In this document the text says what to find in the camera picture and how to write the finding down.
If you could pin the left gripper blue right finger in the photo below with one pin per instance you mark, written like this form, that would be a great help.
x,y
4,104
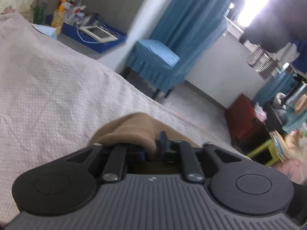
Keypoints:
x,y
182,154

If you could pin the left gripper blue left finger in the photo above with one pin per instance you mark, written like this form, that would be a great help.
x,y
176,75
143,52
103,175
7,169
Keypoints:
x,y
115,168

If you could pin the brown hoodie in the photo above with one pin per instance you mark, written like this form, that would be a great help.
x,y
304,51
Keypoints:
x,y
143,130

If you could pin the red storage box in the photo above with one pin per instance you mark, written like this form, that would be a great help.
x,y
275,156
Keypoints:
x,y
246,131

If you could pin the green plastic stool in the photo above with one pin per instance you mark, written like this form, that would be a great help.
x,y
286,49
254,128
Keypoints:
x,y
265,154

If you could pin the blue covered chair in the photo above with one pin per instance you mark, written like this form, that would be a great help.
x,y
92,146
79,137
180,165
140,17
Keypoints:
x,y
161,67

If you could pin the striped hanging garment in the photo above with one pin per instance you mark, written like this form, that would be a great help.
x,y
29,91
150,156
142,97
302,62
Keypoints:
x,y
262,62

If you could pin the blue curtain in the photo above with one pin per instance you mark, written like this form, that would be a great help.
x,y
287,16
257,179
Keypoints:
x,y
186,24

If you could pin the bottles on nightstand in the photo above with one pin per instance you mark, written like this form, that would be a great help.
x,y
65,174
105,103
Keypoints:
x,y
66,11

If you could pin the black hanging jacket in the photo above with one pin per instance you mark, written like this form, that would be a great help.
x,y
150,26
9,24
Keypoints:
x,y
279,22

